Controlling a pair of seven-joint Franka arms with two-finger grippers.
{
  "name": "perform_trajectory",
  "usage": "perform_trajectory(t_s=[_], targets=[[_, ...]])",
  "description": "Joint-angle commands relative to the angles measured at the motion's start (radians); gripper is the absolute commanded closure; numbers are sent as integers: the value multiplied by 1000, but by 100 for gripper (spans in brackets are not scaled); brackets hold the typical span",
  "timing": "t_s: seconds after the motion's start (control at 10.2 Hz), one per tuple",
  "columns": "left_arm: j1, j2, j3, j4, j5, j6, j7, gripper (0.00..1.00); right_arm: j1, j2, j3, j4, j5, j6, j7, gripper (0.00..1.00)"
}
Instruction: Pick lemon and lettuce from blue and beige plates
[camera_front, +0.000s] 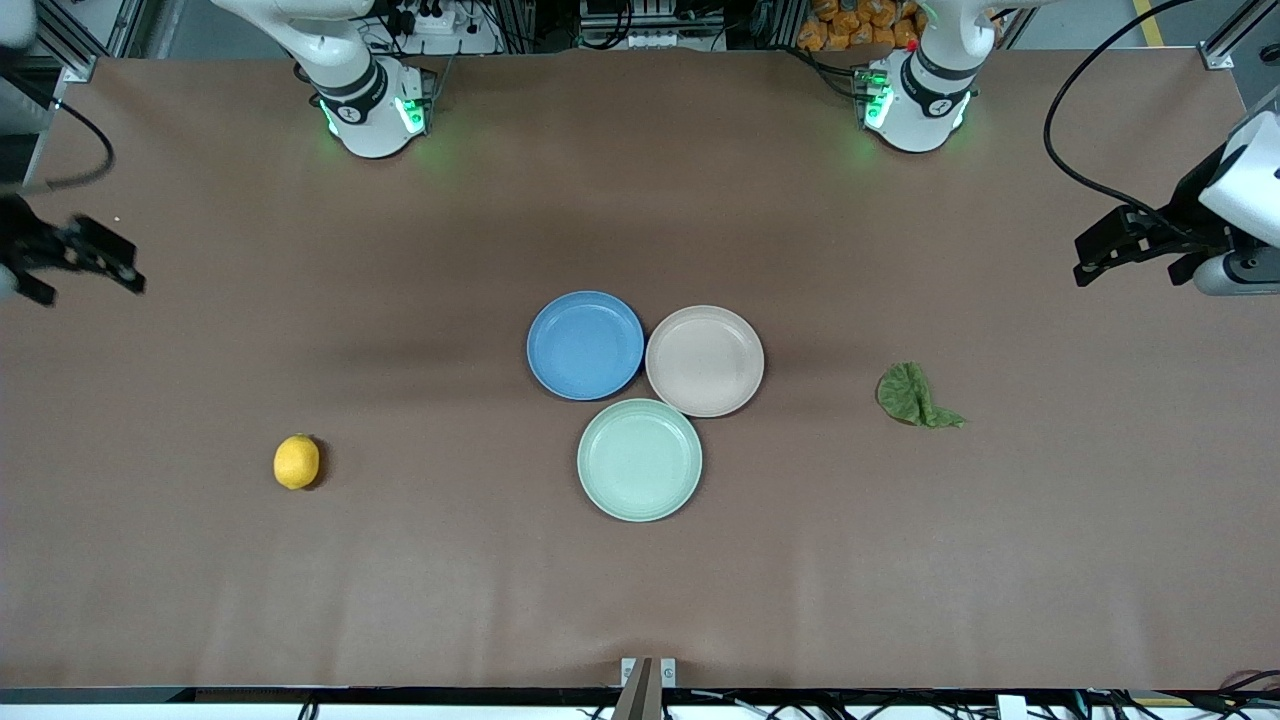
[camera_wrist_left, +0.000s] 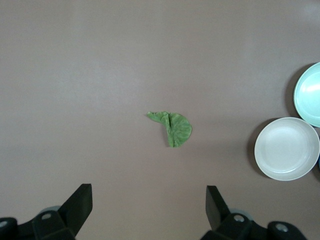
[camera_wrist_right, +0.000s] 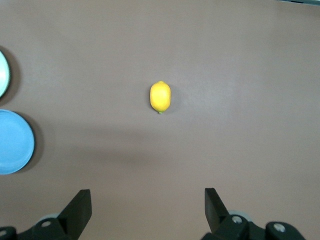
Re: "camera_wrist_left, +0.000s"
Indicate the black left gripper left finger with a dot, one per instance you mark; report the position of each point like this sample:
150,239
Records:
70,215

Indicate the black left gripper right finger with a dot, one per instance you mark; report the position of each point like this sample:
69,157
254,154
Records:
222,220

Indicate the green lettuce leaf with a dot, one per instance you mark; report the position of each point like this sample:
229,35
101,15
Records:
178,130

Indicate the beige round plate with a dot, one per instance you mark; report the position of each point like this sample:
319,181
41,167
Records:
285,147

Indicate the brown table cover sheet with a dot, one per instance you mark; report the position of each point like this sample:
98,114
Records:
100,87

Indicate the mint green round plate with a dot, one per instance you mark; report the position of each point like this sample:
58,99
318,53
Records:
310,97

